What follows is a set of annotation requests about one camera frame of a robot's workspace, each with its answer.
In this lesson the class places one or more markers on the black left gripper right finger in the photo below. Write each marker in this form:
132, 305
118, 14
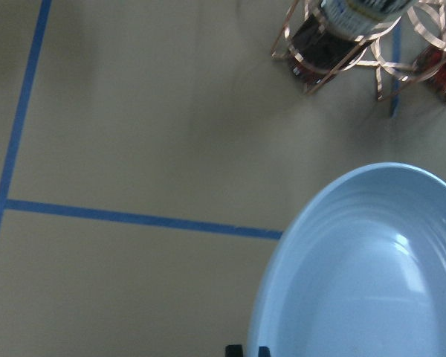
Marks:
263, 351

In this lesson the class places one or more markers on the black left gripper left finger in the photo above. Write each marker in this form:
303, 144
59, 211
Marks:
233, 350

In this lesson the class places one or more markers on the light blue plate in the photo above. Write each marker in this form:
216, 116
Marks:
361, 271

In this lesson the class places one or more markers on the dark bottle white cap front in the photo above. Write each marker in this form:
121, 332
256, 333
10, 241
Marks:
338, 34

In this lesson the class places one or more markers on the dark bottle white cap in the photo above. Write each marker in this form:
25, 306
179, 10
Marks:
427, 59
338, 34

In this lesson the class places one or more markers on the dark bottle white cap left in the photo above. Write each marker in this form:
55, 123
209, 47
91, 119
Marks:
427, 59

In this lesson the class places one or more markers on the copper wire bottle rack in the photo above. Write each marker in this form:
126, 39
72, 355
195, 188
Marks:
404, 42

